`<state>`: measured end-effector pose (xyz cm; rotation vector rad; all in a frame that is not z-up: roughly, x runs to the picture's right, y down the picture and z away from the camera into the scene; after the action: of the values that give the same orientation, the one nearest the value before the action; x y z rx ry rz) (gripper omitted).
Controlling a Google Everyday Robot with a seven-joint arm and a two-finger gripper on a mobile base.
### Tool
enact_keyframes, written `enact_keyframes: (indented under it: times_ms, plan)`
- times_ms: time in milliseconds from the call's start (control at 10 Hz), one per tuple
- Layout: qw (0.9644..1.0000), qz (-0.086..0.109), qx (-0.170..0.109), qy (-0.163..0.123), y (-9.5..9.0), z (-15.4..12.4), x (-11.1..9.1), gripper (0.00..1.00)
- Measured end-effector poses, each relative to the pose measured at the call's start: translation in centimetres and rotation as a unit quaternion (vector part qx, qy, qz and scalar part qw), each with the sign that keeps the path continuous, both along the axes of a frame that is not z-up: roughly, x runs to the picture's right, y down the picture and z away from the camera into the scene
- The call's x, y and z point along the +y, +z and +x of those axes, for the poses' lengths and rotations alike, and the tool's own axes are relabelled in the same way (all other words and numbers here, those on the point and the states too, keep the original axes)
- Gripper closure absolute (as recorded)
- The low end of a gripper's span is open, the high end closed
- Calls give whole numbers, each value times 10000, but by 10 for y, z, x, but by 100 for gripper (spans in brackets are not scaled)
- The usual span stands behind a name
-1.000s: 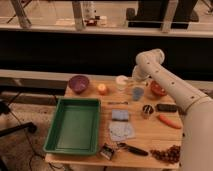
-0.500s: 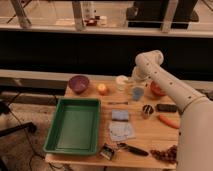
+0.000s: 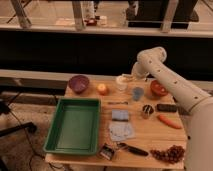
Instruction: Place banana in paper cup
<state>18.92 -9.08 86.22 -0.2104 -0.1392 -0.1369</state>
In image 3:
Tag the yellow banana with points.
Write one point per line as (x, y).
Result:
(127, 78)

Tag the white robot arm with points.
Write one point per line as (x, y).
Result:
(197, 102)

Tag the white paper cup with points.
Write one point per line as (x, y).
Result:
(121, 84)

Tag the blue plastic cup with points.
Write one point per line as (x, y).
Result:
(137, 93)

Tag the orange fruit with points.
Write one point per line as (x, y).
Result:
(102, 89)

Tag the dark pen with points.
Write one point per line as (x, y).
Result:
(116, 103)

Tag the purple bowl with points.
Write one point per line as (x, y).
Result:
(78, 83)

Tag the blue sponge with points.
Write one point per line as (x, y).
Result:
(120, 115)

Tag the grey blue cloth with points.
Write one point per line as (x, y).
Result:
(120, 131)

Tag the small metal can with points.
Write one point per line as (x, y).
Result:
(147, 111)

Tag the orange bowl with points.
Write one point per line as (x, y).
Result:
(158, 89)

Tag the green plastic tray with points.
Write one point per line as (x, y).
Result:
(75, 127)

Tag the black rectangular block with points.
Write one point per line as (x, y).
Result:
(166, 108)

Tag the small black box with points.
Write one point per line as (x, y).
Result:
(107, 152)

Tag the orange carrot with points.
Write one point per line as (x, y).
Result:
(168, 122)

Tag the bunch of red grapes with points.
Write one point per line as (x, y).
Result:
(172, 155)

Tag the black chair base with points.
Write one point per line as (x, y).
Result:
(29, 126)

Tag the black handled knife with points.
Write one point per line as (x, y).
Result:
(131, 149)

